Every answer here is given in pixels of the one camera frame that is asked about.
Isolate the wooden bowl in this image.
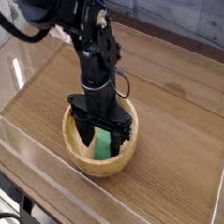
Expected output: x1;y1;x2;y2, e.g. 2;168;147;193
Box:
62;98;139;178

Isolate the black table leg bracket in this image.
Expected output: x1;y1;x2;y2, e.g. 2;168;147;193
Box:
19;196;40;224

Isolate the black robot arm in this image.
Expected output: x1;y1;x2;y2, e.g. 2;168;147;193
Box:
16;0;132;157

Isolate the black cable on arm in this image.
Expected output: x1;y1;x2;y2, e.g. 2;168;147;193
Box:
108;66;132;101

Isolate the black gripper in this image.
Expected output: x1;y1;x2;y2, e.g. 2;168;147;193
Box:
67;86;132;157

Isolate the black floor cable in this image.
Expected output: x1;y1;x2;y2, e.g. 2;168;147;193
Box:
0;212;22;224

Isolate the green foam stick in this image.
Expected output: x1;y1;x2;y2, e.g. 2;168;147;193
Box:
94;127;111;161

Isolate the clear acrylic barrier wall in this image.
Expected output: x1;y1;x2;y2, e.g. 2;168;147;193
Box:
0;24;224;224

